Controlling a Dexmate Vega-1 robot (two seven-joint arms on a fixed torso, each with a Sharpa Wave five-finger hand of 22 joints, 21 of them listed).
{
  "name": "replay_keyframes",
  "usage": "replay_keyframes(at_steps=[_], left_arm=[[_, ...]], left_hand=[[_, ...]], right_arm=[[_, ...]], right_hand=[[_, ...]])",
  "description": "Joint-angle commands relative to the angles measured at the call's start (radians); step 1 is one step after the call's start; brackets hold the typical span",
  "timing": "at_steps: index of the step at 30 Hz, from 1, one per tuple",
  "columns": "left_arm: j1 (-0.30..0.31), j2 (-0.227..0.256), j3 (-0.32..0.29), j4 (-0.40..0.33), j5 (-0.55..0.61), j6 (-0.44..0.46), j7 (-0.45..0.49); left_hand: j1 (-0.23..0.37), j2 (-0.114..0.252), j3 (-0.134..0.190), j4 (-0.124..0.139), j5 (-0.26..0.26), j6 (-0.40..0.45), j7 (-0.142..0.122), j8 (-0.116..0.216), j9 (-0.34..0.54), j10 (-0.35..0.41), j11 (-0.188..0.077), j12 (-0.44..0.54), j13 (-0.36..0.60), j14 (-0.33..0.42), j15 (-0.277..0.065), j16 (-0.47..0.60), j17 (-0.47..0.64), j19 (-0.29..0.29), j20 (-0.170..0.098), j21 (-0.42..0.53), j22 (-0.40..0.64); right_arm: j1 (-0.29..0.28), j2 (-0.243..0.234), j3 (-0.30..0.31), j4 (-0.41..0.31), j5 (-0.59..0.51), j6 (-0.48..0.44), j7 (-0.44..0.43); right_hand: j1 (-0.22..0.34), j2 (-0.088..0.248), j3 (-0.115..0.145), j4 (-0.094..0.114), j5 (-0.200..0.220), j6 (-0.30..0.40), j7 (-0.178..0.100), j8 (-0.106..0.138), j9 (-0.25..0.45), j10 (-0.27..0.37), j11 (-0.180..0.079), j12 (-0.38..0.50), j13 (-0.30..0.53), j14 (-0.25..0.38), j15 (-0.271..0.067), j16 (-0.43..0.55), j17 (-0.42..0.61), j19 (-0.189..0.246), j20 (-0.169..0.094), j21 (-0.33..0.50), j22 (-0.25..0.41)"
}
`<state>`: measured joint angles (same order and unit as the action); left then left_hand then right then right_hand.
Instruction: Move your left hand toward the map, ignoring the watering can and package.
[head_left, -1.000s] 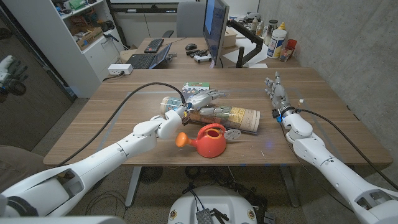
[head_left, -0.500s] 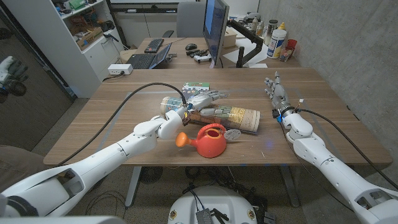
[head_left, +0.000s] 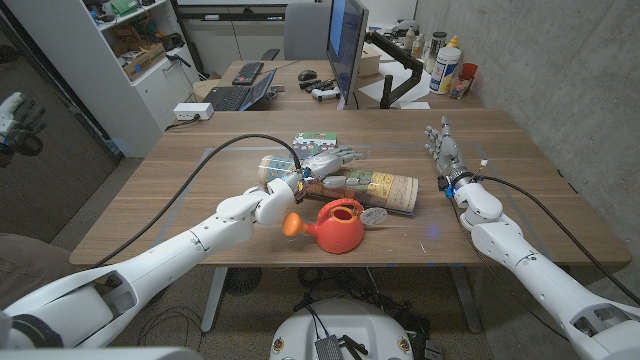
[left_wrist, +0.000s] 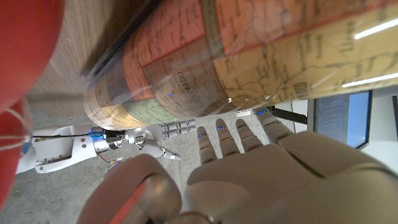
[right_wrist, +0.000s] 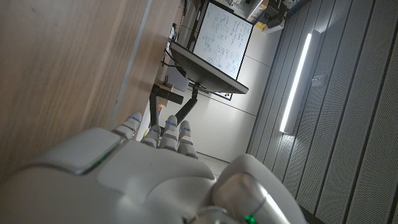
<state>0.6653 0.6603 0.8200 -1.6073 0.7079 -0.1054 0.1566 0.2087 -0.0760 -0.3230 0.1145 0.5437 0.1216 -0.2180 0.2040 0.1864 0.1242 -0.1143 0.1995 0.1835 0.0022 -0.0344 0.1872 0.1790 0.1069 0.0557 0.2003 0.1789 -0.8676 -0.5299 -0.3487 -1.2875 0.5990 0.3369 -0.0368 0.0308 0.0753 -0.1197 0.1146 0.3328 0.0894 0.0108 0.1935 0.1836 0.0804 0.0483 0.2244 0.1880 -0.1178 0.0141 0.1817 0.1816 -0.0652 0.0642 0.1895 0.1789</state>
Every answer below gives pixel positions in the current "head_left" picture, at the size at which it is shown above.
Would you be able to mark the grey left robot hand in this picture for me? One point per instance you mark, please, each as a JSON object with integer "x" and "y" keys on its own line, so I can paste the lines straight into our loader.
{"x": 325, "y": 165}

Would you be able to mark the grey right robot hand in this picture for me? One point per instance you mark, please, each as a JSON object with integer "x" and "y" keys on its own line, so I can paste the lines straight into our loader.
{"x": 448, "y": 152}

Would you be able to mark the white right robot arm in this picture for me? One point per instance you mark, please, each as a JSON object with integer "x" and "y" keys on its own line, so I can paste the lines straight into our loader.
{"x": 540, "y": 277}

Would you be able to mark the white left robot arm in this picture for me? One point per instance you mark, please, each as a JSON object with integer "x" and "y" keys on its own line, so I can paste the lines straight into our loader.
{"x": 170, "y": 255}

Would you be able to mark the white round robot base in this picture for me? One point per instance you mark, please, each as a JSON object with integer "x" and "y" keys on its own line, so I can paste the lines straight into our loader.
{"x": 345, "y": 320}

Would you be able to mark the flat green printed package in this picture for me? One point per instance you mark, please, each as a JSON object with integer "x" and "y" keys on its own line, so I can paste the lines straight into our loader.
{"x": 312, "y": 142}

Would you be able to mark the orange toy watering can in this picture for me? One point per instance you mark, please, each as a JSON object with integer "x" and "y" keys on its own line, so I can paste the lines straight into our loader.
{"x": 340, "y": 235}

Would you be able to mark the clear drinking glass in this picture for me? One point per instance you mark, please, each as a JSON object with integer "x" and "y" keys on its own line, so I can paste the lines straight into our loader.
{"x": 460, "y": 87}

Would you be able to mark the round grey tag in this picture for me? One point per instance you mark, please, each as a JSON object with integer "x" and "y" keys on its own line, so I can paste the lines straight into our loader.
{"x": 374, "y": 216}

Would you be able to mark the white game controller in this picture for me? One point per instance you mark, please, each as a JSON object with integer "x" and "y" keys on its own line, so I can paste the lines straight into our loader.
{"x": 325, "y": 94}

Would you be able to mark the wooden office desk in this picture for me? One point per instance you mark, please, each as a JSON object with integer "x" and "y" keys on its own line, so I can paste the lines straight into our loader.
{"x": 290, "y": 97}

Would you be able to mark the black remote control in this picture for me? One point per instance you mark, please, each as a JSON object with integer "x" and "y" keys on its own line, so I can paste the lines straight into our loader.
{"x": 317, "y": 85}

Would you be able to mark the white wipes canister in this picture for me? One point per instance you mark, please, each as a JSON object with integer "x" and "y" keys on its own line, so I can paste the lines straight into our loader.
{"x": 444, "y": 70}

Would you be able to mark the red cup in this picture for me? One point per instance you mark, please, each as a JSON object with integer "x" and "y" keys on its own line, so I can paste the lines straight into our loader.
{"x": 470, "y": 70}

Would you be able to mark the white paper sheets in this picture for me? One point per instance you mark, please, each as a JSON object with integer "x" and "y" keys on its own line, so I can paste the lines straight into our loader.
{"x": 395, "y": 80}

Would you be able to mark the black computer mouse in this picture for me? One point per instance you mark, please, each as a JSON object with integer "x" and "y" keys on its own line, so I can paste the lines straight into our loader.
{"x": 307, "y": 75}

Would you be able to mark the dark lidded jar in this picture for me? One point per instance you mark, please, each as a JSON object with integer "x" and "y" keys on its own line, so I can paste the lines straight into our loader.
{"x": 435, "y": 47}

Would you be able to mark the yellow capped bottle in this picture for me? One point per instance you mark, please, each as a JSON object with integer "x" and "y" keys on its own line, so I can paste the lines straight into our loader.
{"x": 454, "y": 42}

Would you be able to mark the beige box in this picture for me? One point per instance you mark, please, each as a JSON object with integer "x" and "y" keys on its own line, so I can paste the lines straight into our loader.
{"x": 370, "y": 60}

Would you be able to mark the open black laptop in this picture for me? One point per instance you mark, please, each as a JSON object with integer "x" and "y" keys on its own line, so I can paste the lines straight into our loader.
{"x": 230, "y": 97}

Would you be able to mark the black keyboard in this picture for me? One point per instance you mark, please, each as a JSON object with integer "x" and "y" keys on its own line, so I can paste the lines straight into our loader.
{"x": 247, "y": 73}

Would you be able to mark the black computer monitor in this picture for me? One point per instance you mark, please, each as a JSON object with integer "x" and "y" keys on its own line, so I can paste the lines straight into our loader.
{"x": 347, "y": 45}

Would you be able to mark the grey office chair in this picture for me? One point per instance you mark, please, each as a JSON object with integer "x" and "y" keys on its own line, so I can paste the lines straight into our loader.
{"x": 305, "y": 30}

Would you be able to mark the black round fan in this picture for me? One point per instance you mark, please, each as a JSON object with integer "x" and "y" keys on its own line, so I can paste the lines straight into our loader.
{"x": 243, "y": 281}

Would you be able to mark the white power strip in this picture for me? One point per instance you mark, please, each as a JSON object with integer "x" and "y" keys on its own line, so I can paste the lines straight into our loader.
{"x": 192, "y": 111}

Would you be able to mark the grey table leg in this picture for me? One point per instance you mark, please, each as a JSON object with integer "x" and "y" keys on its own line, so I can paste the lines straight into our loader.
{"x": 466, "y": 300}
{"x": 214, "y": 300}

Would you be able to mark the grey finned module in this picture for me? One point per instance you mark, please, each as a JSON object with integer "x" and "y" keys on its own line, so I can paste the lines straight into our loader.
{"x": 328, "y": 348}

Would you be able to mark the open cardboard box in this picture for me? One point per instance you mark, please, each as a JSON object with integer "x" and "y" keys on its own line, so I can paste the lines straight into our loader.
{"x": 142, "y": 60}

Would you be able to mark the white shelf cabinet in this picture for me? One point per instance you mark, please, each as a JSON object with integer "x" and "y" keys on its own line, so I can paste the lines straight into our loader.
{"x": 90, "y": 75}

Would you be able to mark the person leg brown trousers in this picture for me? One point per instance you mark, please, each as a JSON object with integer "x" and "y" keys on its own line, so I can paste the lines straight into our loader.
{"x": 30, "y": 262}

